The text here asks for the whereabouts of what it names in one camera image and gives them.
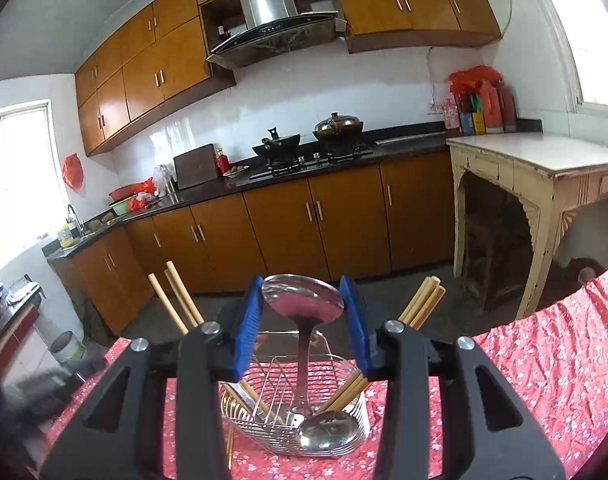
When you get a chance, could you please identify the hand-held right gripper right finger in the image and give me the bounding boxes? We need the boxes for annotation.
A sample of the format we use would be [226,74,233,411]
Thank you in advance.
[340,275,567,480]

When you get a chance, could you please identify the colourful boxes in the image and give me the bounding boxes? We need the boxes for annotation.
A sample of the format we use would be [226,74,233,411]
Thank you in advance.
[458,94,487,136]

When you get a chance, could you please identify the large red bottle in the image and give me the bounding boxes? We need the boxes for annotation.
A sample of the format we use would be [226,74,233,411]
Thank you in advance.
[478,80,504,133]

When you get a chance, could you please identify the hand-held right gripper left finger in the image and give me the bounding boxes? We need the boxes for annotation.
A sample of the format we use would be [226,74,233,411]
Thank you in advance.
[39,275,265,480]

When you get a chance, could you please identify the hanging red plastic bag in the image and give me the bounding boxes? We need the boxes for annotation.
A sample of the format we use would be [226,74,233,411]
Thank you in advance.
[62,153,85,191]

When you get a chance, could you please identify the black kitchen countertop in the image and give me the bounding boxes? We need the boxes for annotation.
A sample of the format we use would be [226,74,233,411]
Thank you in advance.
[41,119,542,261]

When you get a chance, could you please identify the frosted side window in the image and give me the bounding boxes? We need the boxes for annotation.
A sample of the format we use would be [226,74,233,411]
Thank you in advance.
[0,102,67,281]

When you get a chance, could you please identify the bright window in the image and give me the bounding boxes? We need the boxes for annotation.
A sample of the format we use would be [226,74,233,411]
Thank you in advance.
[526,0,608,116]

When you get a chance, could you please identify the white bucket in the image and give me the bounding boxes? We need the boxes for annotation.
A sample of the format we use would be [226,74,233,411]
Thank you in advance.
[51,331,87,363]

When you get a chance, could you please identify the cream wooden side table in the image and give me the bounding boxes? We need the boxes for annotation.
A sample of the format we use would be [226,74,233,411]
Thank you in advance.
[446,132,608,321]

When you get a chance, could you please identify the steel range hood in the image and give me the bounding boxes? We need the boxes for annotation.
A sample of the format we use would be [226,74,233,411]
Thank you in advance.
[206,0,347,70]

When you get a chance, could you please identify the red bag over basins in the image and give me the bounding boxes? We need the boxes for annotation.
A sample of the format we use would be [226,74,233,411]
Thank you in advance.
[109,177,157,211]

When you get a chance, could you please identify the dark wooden stool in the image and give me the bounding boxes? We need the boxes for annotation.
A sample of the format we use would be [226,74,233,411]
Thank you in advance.
[464,210,529,311]

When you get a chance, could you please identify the steel wire utensil rack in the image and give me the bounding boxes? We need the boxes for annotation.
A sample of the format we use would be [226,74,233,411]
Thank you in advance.
[220,332,372,457]

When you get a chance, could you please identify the orange wooden base cabinets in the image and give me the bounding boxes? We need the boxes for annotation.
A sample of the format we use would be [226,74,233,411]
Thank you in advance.
[51,150,457,336]

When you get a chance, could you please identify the pink floral tablecloth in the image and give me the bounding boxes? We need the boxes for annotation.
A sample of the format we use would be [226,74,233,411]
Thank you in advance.
[44,270,608,480]

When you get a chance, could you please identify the black wok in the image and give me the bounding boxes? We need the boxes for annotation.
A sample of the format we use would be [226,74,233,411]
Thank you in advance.
[252,128,302,157]

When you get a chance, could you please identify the pink patterned box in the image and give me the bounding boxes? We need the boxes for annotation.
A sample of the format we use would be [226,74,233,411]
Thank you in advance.
[444,99,462,133]

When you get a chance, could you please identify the steel sink faucet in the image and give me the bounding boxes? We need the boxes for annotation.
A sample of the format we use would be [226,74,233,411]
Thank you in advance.
[66,204,85,236]

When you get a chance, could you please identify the black gas stove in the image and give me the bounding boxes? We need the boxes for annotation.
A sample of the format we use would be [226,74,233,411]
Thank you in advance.
[249,142,375,181]

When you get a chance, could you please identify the medium steel spoon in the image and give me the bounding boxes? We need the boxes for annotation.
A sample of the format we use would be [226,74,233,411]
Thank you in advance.
[254,395,359,456]

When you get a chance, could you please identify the large steel spoon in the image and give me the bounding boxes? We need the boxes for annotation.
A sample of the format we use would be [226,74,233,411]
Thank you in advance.
[261,274,345,416]

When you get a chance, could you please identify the dark red bottle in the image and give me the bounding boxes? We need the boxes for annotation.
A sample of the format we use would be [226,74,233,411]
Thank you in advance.
[498,80,518,133]

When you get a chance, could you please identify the dark brown cutting board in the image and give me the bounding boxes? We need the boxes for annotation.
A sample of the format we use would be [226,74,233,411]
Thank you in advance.
[174,143,219,190]

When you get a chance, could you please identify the orange wooden wall cabinets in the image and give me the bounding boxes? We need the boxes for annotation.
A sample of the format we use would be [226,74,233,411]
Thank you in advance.
[74,0,502,157]

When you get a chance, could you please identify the gold spoon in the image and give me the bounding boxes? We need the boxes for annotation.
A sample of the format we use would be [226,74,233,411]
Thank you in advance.
[221,387,245,468]

